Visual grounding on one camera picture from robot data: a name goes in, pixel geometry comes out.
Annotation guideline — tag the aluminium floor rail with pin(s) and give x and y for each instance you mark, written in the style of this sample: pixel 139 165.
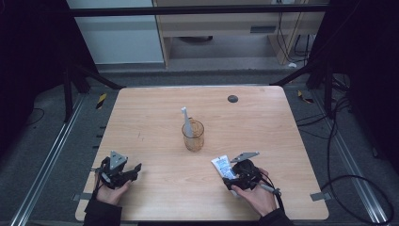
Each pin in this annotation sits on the aluminium floor rail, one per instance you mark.
pixel 47 163
pixel 354 175

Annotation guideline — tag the person's left hand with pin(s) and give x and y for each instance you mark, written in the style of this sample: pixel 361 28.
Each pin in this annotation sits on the person's left hand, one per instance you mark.
pixel 109 194

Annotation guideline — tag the black metal stand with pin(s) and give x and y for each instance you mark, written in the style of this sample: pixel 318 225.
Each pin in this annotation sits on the black metal stand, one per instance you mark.
pixel 328 91
pixel 68 94

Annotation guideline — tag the person's right hand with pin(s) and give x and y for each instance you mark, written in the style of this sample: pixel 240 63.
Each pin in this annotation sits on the person's right hand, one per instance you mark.
pixel 258 199

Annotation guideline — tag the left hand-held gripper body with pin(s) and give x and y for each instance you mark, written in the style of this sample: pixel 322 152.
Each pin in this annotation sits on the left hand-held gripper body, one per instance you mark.
pixel 114 174

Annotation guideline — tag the grey tape piece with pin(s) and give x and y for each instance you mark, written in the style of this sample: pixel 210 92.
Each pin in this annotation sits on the grey tape piece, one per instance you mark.
pixel 320 196
pixel 80 196

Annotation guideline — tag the white cabinet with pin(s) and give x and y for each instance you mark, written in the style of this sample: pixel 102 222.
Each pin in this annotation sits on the white cabinet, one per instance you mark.
pixel 119 40

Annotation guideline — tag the small white floor object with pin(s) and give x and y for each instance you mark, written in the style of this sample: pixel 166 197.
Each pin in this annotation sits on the small white floor object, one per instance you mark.
pixel 292 65

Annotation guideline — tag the black curtain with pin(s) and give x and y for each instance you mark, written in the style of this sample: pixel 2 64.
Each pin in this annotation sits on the black curtain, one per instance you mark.
pixel 370 62
pixel 31 62

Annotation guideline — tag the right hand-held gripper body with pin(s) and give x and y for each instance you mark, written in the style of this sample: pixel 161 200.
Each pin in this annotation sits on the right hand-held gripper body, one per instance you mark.
pixel 249 174

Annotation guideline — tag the black horizontal frame bar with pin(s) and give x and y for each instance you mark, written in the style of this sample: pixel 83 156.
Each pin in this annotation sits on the black horizontal frame bar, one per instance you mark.
pixel 188 10

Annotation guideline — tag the black and yellow tape strip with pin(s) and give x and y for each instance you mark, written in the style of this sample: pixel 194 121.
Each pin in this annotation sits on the black and yellow tape strip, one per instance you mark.
pixel 305 98
pixel 101 101

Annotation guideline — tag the white toothpaste tube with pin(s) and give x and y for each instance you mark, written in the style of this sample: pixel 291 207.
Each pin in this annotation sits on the white toothpaste tube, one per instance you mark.
pixel 221 164

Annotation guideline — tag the light wooden desk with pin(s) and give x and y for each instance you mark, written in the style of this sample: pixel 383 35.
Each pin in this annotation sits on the light wooden desk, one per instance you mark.
pixel 219 25

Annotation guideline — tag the white electric toothbrush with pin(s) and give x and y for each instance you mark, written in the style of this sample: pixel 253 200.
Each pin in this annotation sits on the white electric toothbrush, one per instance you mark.
pixel 187 124

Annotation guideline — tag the amber glass cup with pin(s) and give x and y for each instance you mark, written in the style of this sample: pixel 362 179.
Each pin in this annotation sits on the amber glass cup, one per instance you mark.
pixel 194 142

